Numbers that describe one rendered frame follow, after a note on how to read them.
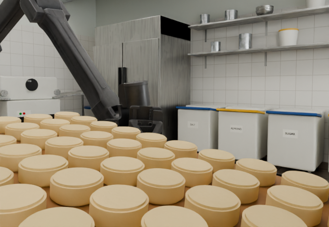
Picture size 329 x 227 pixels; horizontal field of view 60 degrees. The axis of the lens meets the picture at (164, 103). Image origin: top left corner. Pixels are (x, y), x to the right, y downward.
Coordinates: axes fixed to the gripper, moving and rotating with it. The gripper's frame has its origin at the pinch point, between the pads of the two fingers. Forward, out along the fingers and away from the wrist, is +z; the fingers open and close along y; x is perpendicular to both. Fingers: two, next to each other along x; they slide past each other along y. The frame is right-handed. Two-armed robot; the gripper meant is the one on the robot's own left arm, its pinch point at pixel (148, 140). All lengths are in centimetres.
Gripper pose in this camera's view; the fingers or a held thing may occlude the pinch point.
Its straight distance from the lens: 51.5
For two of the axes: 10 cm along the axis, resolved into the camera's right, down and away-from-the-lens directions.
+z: 1.5, 1.2, -9.8
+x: -9.9, -0.5, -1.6
